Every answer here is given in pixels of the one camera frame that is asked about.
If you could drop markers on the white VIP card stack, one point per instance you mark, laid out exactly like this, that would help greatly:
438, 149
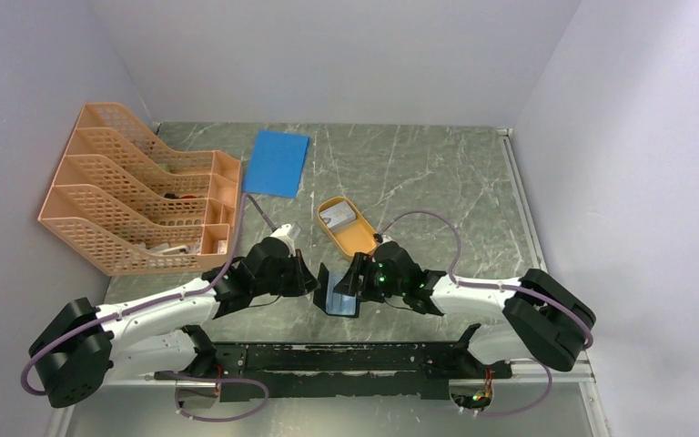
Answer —
338, 216

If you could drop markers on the yellow oval tray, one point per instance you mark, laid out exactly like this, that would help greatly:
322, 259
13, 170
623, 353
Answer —
356, 237

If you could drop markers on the blue folder sheet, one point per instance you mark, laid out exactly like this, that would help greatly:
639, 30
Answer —
276, 164

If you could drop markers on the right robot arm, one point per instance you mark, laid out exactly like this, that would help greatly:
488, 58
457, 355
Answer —
530, 317

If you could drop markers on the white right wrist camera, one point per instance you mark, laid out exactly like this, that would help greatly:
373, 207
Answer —
381, 239

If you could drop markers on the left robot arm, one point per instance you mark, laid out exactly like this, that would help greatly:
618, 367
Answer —
85, 347

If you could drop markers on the black leather card holder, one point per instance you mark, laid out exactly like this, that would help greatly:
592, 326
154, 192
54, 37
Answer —
327, 299

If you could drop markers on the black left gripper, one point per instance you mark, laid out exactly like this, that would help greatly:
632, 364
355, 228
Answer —
303, 281

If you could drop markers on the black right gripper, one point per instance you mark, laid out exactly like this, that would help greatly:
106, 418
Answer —
362, 264

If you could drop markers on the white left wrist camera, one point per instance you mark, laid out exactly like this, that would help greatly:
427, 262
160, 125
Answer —
287, 232

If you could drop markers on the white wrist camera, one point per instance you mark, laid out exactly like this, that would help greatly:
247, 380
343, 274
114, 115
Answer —
287, 232
381, 239

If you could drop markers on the peach plastic file organizer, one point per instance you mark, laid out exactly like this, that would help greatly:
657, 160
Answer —
118, 185

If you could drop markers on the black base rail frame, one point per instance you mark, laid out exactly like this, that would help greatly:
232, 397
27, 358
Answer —
322, 370

